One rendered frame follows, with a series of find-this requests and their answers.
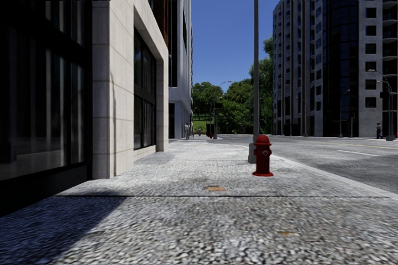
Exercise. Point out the white concrete building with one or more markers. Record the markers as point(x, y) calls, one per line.
point(180, 66)

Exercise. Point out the traffic light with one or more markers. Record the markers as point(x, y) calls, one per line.
point(215, 116)
point(389, 112)

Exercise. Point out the dark bin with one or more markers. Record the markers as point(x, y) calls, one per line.
point(209, 129)

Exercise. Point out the grey pole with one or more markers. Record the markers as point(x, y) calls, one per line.
point(255, 66)

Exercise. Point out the trees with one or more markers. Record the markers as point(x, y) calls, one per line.
point(235, 106)

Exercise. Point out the grey concrete tower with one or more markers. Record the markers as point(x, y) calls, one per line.
point(338, 66)

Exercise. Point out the pale stone building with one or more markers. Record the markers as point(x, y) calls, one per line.
point(122, 99)

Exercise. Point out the grey street lamp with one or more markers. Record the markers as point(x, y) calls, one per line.
point(340, 116)

